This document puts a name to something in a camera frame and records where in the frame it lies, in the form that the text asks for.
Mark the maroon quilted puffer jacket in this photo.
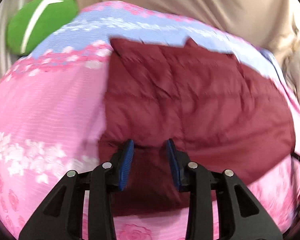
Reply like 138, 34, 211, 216
98, 38, 296, 216

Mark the pink blue floral bedsheet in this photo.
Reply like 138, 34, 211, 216
0, 1, 300, 239

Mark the floral cream curtain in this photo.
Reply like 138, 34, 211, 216
283, 14, 300, 104

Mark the green plush pillow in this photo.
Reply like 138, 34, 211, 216
6, 0, 79, 56

